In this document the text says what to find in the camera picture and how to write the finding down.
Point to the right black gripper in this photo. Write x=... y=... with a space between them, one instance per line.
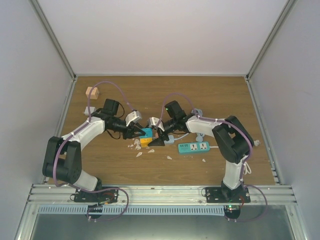
x=159 y=141

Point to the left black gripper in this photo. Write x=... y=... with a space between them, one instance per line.
x=131 y=129

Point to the light blue power strip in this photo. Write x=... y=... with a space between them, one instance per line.
x=170 y=140

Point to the blue square plug adapter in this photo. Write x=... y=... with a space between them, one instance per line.
x=148 y=133

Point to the yellow cube socket adapter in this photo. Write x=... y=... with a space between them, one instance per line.
x=145 y=141

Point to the teal power strip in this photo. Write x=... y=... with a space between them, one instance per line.
x=193 y=147

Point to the white 66W USB charger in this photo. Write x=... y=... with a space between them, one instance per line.
x=88 y=110

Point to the peach cube plug adapter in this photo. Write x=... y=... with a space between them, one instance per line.
x=92 y=93

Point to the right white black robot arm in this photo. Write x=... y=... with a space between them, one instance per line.
x=233 y=141

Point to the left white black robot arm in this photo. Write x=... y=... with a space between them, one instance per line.
x=63 y=156

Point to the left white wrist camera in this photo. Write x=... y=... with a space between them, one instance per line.
x=133 y=117

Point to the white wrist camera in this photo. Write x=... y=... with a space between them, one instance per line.
x=152 y=122
x=133 y=117

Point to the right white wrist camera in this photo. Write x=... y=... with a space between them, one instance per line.
x=152 y=122

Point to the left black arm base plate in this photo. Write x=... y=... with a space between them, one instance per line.
x=108 y=196

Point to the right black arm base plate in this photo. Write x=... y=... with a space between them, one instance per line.
x=218 y=194

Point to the grey slotted cable duct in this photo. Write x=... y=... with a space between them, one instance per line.
x=133 y=210

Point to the aluminium front rail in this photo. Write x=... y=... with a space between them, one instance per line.
x=171 y=195

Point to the left aluminium corner post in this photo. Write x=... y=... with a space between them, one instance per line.
x=49 y=31

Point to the aluminium corner post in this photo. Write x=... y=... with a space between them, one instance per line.
x=286 y=10
x=49 y=31

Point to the right aluminium corner post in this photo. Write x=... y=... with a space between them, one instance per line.
x=286 y=10

